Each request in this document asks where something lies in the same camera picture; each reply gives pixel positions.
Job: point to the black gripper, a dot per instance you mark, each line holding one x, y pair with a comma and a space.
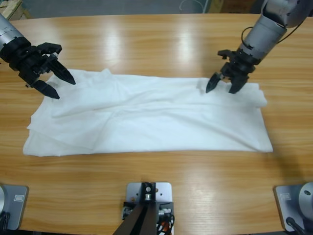
24, 61
240, 64

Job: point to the white t-shirt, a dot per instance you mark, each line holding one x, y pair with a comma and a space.
146, 117

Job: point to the brown cardboard box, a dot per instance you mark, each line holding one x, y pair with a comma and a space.
232, 5

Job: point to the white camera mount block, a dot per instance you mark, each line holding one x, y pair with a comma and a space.
163, 193

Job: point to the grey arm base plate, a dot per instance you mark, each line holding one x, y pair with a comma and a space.
17, 213
281, 210

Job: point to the dark camera post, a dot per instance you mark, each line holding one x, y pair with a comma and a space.
144, 215

